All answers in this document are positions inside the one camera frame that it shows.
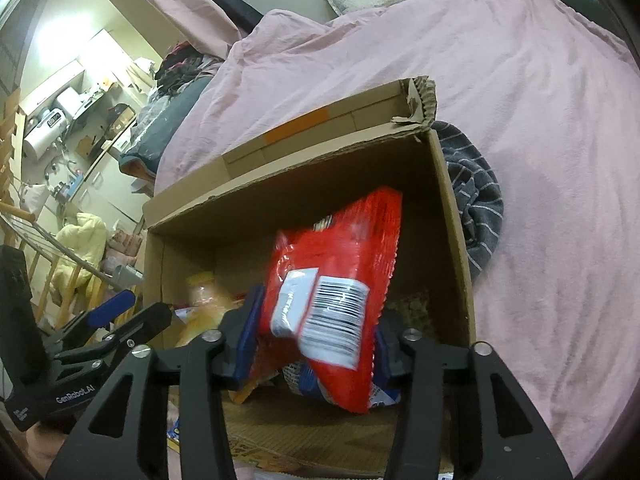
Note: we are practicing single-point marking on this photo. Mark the orange yellow snack packet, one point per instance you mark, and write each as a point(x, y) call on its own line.
point(205, 305)

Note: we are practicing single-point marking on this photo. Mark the white wall cabinet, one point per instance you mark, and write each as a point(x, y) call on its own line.
point(52, 82)

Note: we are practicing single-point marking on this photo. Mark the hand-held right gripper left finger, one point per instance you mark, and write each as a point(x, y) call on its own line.
point(247, 332)

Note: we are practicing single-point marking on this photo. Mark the white kitchen cabinet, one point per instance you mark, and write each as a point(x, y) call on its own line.
point(107, 185)

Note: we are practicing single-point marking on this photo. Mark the wooden drying rack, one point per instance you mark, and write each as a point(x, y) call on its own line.
point(45, 280)

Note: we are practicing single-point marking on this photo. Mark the brown cardboard box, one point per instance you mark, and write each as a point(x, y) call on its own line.
point(325, 170)

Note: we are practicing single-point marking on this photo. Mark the pink hanging sheet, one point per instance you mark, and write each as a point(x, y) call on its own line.
point(180, 0)

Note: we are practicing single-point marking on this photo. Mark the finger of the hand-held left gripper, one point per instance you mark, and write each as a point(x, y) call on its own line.
point(147, 325)
point(112, 307)

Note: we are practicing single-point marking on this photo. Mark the grey striped garment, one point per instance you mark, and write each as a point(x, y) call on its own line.
point(475, 210)

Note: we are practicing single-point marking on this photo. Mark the grey blue quilt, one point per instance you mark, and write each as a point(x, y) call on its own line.
point(155, 130)

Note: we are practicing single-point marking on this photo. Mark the yellow cloth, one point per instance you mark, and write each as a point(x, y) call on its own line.
point(82, 250)

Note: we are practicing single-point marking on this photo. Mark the white water heater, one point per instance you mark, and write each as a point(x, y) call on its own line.
point(42, 135)

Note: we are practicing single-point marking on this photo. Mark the red snack packet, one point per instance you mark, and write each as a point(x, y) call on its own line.
point(340, 245)

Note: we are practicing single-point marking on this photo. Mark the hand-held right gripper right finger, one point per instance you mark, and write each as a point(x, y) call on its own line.
point(386, 357)

